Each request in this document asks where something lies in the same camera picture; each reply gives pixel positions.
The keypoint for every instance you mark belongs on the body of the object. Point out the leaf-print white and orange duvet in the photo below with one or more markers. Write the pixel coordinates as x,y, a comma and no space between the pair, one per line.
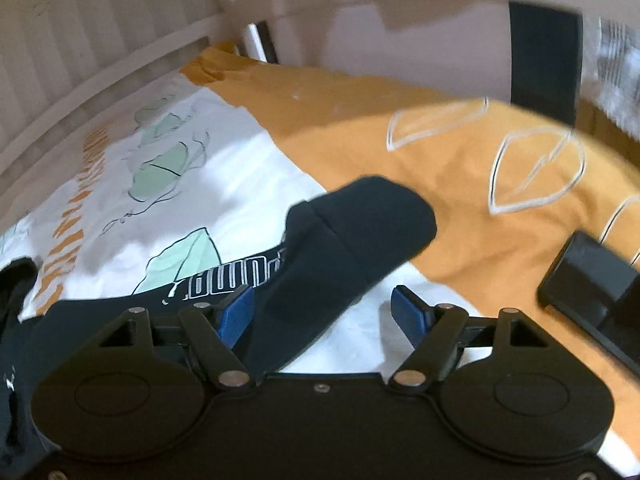
225,200

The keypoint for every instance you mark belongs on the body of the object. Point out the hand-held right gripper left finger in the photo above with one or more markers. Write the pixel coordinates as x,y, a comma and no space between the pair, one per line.
236,317

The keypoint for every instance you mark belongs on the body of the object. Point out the grey striped cloth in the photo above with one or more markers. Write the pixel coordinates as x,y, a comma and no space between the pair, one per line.
615,75

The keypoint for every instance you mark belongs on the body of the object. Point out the black panel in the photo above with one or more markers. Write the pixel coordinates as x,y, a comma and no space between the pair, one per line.
545,60

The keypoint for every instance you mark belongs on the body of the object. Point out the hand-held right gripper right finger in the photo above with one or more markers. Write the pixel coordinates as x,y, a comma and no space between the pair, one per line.
407,316

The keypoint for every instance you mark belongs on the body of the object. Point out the black glossy device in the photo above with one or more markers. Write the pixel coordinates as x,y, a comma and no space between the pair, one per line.
585,280

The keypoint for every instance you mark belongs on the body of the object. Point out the black sweatshirt with white print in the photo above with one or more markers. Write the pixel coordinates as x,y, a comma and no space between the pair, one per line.
350,230

